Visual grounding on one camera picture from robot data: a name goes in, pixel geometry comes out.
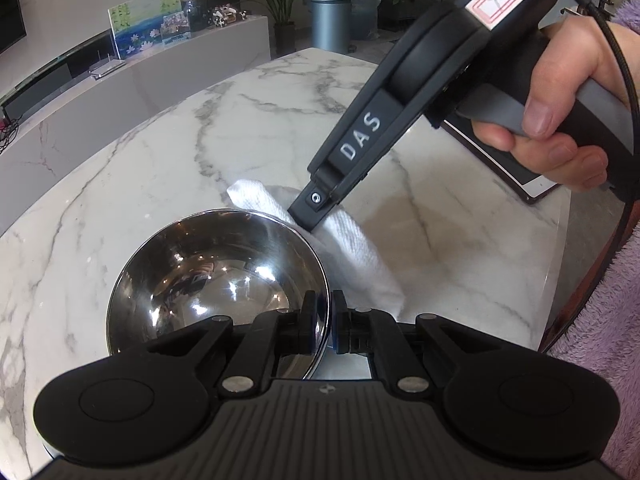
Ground dark glass jar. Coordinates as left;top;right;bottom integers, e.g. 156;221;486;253
184;0;211;32

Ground grey metal trash bin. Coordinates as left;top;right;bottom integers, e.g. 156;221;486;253
310;0;357;54

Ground white cloth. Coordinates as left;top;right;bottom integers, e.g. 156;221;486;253
226;178;405;381

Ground purple fleece garment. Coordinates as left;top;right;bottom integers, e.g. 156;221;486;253
547;0;640;480

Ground lotus painting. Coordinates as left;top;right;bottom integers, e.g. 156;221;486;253
107;0;191;61

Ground flat screen television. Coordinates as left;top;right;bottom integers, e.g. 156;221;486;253
0;0;27;57

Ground black cable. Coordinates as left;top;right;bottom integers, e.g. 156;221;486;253
535;0;640;356

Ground large water jug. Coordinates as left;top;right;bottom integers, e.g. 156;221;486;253
350;0;384;41

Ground stainless steel bowl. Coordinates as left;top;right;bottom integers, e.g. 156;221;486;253
106;208;332;380

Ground black and white figurines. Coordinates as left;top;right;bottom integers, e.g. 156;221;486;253
210;4;249;27

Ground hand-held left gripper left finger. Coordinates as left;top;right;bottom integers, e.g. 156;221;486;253
145;291;321;395

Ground potted plant with long leaves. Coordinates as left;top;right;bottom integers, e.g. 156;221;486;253
230;0;323;57

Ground smartphone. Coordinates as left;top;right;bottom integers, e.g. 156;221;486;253
442;112;563;206

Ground tangled black cables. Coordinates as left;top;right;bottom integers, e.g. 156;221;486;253
0;117;24;154

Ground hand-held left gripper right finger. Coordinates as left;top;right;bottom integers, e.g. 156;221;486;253
330;290;496;395

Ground clear acrylic stand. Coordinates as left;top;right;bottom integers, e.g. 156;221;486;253
89;57;127;82

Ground person's right hand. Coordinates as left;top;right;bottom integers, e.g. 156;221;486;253
471;22;621;192

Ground person's right forearm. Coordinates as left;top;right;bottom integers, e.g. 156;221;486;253
612;25;640;111

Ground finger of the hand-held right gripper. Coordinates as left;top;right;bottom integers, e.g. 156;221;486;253
289;166;362;237

